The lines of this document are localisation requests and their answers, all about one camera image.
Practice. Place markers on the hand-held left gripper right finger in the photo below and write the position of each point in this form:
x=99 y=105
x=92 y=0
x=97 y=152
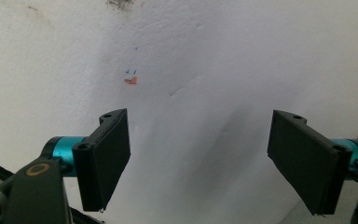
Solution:
x=304 y=161

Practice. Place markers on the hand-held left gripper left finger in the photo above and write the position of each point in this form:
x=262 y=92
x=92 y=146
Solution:
x=105 y=161

